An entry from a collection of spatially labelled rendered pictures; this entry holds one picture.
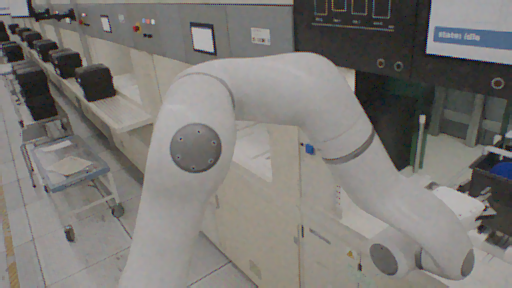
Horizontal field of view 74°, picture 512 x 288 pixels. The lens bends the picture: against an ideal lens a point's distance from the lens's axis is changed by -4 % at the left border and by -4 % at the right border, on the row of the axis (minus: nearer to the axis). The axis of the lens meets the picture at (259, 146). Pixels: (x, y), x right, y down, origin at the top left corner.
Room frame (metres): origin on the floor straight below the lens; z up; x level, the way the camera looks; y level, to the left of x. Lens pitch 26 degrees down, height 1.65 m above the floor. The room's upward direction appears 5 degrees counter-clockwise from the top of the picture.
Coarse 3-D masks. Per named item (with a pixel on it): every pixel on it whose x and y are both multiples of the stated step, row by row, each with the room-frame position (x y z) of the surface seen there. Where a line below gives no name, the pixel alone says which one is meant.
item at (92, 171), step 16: (48, 144) 2.82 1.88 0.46; (80, 144) 2.75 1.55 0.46; (96, 160) 2.42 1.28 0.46; (48, 176) 2.19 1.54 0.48; (64, 176) 2.20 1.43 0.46; (80, 176) 2.17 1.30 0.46; (96, 176) 2.23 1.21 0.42; (112, 176) 2.30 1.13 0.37; (48, 192) 2.72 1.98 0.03; (112, 192) 2.33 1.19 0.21; (80, 208) 2.14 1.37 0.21
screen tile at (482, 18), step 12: (444, 0) 0.74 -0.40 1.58; (456, 0) 0.72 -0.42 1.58; (468, 0) 0.70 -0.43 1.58; (480, 0) 0.68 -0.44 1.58; (492, 0) 0.67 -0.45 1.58; (444, 12) 0.74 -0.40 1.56; (456, 12) 0.72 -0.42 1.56; (468, 12) 0.70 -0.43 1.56; (480, 12) 0.68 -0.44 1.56; (492, 12) 0.66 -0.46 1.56
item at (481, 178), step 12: (480, 156) 0.87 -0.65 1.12; (492, 156) 0.89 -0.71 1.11; (504, 156) 0.92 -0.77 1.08; (480, 168) 0.85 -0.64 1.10; (480, 180) 0.80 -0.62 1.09; (492, 180) 0.78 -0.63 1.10; (504, 180) 0.75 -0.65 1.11; (468, 192) 0.83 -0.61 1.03; (480, 192) 0.80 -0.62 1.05; (492, 192) 0.77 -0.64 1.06; (504, 192) 0.75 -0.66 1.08; (492, 204) 0.77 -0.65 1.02; (504, 204) 0.74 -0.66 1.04; (504, 216) 0.74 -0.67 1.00; (480, 228) 0.79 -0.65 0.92; (492, 228) 0.76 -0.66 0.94; (504, 228) 0.73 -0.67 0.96
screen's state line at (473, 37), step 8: (440, 32) 0.74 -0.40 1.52; (448, 32) 0.72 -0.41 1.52; (456, 32) 0.71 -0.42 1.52; (464, 32) 0.70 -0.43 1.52; (472, 32) 0.69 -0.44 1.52; (480, 32) 0.67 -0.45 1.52; (488, 32) 0.66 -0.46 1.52; (496, 32) 0.65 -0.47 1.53; (504, 32) 0.64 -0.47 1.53; (440, 40) 0.74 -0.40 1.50; (448, 40) 0.72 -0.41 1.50; (456, 40) 0.71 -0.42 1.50; (464, 40) 0.70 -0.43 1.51; (472, 40) 0.68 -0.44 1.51; (480, 40) 0.67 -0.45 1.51; (488, 40) 0.66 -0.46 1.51; (496, 40) 0.65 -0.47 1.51; (504, 40) 0.64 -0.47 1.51; (496, 48) 0.65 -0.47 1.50; (504, 48) 0.64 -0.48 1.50
